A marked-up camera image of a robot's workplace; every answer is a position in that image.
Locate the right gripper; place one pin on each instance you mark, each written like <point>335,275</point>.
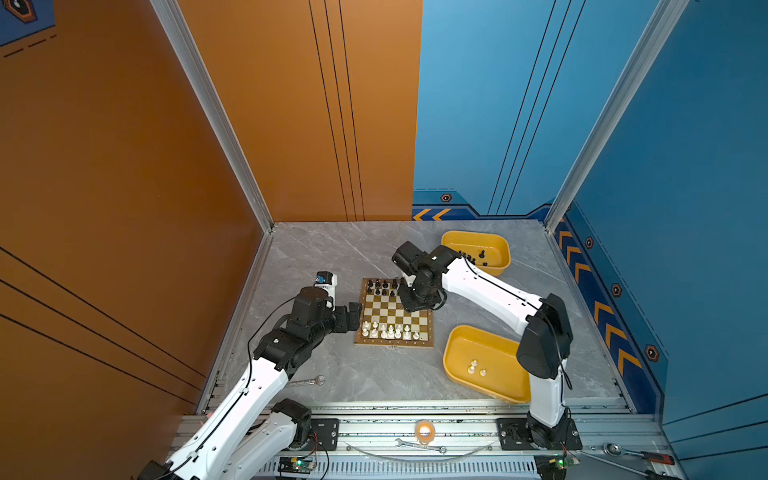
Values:
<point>409,305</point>

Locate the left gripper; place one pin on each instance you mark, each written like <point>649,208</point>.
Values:
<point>343,325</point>

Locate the wooden chess board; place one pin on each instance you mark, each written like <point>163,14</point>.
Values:
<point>385,322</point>

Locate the yellow tray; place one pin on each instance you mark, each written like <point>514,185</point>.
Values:
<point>489,252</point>
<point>487,364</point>

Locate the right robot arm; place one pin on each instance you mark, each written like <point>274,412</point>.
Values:
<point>541,322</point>

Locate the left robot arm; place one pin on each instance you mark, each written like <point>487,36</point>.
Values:
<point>227,446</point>

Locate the green circuit board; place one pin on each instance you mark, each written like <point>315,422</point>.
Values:
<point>296,467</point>

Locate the silver wrench on table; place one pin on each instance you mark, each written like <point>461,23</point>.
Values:
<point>316,381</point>

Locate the orange tape roll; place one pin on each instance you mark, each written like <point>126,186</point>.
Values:
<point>424,432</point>

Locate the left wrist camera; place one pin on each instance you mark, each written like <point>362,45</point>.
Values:
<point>327,281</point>

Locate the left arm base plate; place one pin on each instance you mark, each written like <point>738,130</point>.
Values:
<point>326,430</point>

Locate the silver wrench on rail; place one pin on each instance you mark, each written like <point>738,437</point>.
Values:
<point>416,445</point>

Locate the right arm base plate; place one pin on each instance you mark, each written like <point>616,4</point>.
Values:
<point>527,434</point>

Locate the red handled ratchet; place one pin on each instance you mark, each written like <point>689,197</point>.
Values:
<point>616,450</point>

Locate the aluminium corner post left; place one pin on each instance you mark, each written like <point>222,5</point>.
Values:
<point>177,31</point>

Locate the aluminium corner post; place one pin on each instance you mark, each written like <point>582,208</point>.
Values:
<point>177,31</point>
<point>662,22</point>

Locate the aluminium corner post right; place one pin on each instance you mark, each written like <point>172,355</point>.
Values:
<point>662,22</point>

